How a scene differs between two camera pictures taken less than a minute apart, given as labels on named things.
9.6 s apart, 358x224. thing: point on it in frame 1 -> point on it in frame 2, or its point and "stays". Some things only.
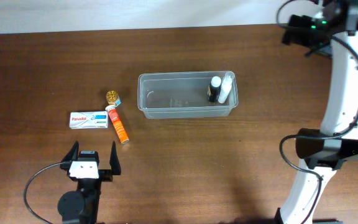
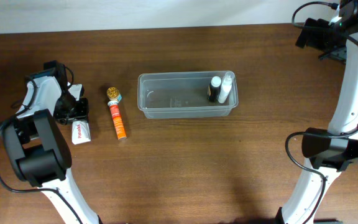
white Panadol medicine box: x=88 y=120 -> x=81 y=132
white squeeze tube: x=227 y=83 stays
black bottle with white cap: x=214 y=89 stays
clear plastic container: x=181 y=95 stays
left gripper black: x=113 y=162 -> x=82 y=114
